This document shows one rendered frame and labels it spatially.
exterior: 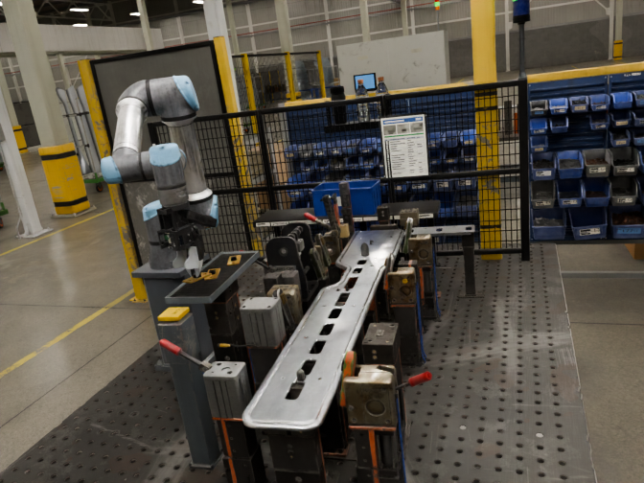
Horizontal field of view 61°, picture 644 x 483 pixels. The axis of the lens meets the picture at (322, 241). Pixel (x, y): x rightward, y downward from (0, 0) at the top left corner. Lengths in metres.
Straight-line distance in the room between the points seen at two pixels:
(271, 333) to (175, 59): 3.00
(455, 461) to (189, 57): 3.34
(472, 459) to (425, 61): 7.32
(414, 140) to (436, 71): 5.80
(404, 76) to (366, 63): 0.61
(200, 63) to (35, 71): 5.49
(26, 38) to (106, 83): 4.86
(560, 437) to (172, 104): 1.50
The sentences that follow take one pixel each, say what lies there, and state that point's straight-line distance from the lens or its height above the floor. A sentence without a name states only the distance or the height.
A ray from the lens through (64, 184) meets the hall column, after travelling 9.40.
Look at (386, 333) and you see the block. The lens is 1.46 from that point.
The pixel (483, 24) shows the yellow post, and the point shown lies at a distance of 2.67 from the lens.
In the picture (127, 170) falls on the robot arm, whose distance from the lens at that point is 1.56.
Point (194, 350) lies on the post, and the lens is 1.50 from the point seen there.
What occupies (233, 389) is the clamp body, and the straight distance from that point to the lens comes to 1.33.
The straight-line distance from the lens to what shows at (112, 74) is 4.60.
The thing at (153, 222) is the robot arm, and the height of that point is 1.27.
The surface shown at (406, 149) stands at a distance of 2.68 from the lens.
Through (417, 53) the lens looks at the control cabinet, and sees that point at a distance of 8.48.
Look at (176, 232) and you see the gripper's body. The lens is 1.46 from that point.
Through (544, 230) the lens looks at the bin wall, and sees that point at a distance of 3.82.
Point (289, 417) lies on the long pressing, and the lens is 1.24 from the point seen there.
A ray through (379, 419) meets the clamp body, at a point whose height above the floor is 0.97.
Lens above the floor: 1.70
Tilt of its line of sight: 17 degrees down
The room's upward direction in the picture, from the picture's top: 8 degrees counter-clockwise
